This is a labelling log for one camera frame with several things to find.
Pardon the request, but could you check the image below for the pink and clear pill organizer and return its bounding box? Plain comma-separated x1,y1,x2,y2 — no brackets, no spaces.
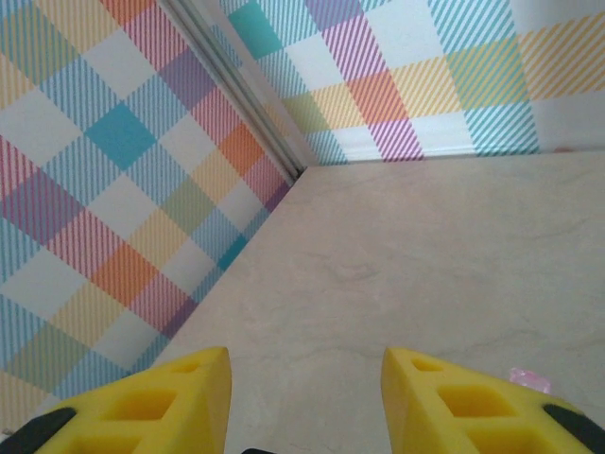
509,366,553,394

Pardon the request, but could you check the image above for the aluminium frame post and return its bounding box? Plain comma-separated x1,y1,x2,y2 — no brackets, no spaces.
158,0,308,183

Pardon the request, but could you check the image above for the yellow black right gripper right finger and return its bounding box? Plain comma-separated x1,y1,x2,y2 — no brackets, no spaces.
381,347,605,454

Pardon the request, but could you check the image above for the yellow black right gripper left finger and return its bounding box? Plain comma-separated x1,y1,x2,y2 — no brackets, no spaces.
0,346,233,454

